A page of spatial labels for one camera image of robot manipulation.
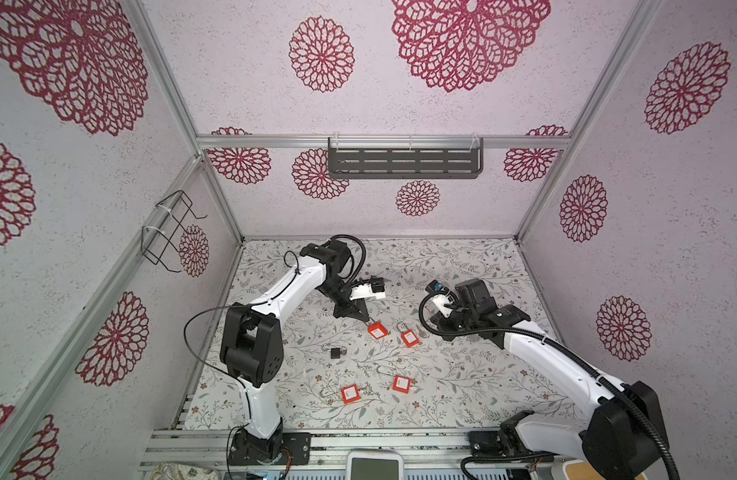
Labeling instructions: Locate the red padlock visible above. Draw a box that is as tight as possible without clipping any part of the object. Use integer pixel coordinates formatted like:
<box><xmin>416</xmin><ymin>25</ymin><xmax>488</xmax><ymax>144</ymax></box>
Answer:
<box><xmin>320</xmin><ymin>384</ymin><xmax>362</xmax><ymax>406</ymax></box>
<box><xmin>366</xmin><ymin>319</ymin><xmax>389</xmax><ymax>340</ymax></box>
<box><xmin>396</xmin><ymin>322</ymin><xmax>421</xmax><ymax>348</ymax></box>
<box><xmin>375</xmin><ymin>366</ymin><xmax>413</xmax><ymax>394</ymax></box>

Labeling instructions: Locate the small black padlock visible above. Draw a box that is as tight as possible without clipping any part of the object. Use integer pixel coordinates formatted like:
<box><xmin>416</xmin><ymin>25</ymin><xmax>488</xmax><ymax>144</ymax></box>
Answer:
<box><xmin>324</xmin><ymin>345</ymin><xmax>348</xmax><ymax>360</ymax></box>

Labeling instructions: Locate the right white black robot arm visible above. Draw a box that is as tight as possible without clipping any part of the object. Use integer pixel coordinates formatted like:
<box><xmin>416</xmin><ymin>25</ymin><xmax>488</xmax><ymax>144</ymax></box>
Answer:
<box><xmin>417</xmin><ymin>279</ymin><xmax>680</xmax><ymax>479</ymax></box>

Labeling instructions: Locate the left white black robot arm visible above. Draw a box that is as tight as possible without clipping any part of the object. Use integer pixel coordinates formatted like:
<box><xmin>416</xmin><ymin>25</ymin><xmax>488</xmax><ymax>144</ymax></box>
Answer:
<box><xmin>220</xmin><ymin>234</ymin><xmax>369</xmax><ymax>463</ymax></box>

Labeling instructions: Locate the white tablet device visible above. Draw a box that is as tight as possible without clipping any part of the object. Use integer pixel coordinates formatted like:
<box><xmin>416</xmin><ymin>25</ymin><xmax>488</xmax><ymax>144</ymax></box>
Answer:
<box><xmin>346</xmin><ymin>450</ymin><xmax>404</xmax><ymax>480</ymax></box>

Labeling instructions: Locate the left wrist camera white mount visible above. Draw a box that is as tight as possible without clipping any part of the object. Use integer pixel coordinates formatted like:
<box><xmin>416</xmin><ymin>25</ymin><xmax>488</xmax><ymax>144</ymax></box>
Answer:
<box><xmin>350</xmin><ymin>276</ymin><xmax>386</xmax><ymax>300</ymax></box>

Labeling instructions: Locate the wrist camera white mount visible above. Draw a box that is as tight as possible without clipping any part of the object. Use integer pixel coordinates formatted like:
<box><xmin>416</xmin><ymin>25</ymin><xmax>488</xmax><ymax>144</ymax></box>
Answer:
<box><xmin>425</xmin><ymin>280</ymin><xmax>458</xmax><ymax>318</ymax></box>
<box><xmin>350</xmin><ymin>276</ymin><xmax>386</xmax><ymax>300</ymax></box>

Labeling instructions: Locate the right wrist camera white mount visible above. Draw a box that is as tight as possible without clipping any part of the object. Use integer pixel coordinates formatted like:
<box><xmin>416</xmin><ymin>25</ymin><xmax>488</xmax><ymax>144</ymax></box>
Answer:
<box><xmin>425</xmin><ymin>280</ymin><xmax>458</xmax><ymax>318</ymax></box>

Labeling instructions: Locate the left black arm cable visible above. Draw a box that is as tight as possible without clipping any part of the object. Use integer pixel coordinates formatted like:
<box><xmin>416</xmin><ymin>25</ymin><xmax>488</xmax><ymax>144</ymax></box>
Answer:
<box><xmin>182</xmin><ymin>250</ymin><xmax>304</xmax><ymax>421</ymax></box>

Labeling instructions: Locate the dark grey wall shelf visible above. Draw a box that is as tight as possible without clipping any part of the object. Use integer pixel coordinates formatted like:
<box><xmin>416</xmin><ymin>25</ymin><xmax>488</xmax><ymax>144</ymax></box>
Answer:
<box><xmin>326</xmin><ymin>137</ymin><xmax>484</xmax><ymax>180</ymax></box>

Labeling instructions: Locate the black wire wall basket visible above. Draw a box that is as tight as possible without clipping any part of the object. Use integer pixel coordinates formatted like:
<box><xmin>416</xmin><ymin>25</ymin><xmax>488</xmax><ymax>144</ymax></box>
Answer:
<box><xmin>140</xmin><ymin>190</ymin><xmax>210</xmax><ymax>278</ymax></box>

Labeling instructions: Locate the right black corrugated cable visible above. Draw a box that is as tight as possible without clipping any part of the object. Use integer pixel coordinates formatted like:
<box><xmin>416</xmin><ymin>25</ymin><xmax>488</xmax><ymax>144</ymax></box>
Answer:
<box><xmin>417</xmin><ymin>291</ymin><xmax>681</xmax><ymax>480</ymax></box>

